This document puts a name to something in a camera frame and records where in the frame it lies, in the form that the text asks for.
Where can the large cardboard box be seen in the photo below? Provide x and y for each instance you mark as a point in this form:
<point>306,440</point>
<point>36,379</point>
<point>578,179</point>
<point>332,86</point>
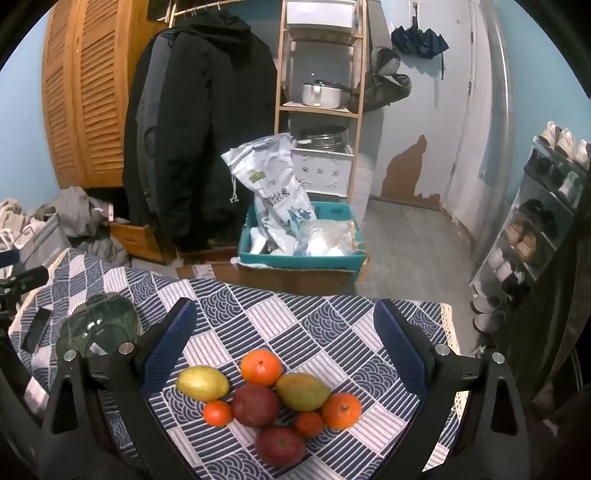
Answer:
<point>295,279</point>

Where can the clear plastic bag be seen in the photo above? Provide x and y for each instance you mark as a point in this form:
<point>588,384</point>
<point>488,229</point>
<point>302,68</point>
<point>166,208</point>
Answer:
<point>328,237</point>

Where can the red apple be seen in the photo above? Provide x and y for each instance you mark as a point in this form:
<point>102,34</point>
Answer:
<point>255,406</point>
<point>280,445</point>

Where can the wooden clothes rail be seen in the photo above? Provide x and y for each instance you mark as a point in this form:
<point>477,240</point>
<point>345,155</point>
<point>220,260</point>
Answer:
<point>198,9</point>

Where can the steel steamer pot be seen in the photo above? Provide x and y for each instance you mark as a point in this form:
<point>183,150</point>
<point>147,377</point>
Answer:
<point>323,136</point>

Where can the grey jacket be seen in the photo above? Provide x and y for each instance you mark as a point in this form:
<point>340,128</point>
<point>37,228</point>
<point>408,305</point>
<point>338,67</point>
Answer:
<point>154,92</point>

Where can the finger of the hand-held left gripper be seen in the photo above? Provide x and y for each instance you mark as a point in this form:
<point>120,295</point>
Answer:
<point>23,279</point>
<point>9,257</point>

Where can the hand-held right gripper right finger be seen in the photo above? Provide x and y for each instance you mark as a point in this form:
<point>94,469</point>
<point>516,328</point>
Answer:
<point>401,346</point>

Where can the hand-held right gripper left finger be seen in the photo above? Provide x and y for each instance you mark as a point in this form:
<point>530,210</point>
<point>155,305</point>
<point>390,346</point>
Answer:
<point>171,341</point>

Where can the green red mango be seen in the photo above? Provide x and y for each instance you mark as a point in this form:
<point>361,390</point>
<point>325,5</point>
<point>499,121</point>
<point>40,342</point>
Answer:
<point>302,392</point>

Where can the green hanging bag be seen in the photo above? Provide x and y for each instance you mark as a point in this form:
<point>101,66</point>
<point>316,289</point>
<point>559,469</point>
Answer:
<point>385,83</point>

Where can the black phone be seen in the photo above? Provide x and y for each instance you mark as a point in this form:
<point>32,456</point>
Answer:
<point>36,328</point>

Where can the small cardboard box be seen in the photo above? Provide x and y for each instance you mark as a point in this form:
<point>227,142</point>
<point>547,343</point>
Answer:
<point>203,271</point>

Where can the wooden louvered wardrobe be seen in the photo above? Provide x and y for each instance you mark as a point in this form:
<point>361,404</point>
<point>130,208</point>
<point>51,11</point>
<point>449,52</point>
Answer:
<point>92,92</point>

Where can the black hooded coat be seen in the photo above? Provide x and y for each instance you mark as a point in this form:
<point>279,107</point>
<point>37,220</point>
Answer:
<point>217,115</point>

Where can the small tangerine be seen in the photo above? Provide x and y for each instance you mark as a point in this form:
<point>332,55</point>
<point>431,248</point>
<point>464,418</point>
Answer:
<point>308,423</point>
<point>217,413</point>

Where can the orange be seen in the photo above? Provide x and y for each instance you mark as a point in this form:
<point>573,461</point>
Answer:
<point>261,367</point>
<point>341,410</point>

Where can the rows of shoes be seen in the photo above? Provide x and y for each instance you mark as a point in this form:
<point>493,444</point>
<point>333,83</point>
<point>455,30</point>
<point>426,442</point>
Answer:
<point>526,240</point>

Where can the white door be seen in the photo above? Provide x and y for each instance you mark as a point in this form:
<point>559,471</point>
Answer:
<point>461,115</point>

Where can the grey fabric storage bag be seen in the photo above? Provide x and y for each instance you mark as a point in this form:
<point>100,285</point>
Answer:
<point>44,240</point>

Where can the wooden shelf rack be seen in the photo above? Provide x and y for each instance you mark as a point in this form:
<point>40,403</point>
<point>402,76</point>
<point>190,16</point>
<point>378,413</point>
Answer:
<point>318,110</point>

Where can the wooden drawer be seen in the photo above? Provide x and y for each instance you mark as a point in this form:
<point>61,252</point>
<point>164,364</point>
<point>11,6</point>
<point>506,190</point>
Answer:
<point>138,240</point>

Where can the dark glass bowl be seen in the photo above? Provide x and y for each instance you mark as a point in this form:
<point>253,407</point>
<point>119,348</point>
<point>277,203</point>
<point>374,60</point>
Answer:
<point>97,327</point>

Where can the dark green cloth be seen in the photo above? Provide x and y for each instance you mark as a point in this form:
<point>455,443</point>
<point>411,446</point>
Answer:
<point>554,323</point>

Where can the white printed rice bag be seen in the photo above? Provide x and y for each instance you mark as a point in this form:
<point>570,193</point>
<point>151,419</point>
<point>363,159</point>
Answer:
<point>272,194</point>

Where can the white storage box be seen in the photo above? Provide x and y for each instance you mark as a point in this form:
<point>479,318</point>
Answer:
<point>318,11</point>

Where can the blue white patterned tablecloth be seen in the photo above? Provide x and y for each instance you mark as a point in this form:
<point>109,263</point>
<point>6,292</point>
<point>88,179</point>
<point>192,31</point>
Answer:
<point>300,323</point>

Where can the pile of grey clothes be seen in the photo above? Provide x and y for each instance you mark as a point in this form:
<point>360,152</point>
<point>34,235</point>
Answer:
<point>87,217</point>

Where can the teal plastic bin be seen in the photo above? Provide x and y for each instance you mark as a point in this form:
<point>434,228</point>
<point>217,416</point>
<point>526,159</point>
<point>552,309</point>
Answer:
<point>300,261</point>

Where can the white lattice basket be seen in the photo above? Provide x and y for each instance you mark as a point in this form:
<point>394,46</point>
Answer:
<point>323,170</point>

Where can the dark folded umbrella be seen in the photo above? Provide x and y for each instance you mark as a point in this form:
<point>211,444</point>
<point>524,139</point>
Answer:
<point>418,41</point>

